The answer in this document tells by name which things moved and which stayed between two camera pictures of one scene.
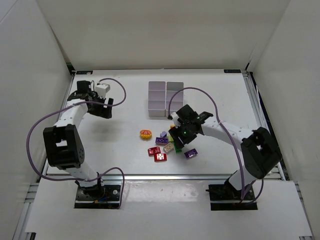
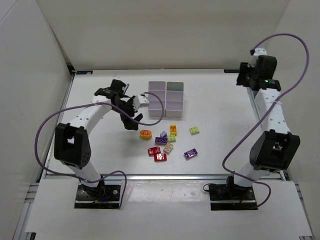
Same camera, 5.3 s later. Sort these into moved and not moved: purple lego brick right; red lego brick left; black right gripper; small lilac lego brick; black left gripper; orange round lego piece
Moved: black left gripper; black right gripper
Not moved: orange round lego piece; red lego brick left; small lilac lego brick; purple lego brick right
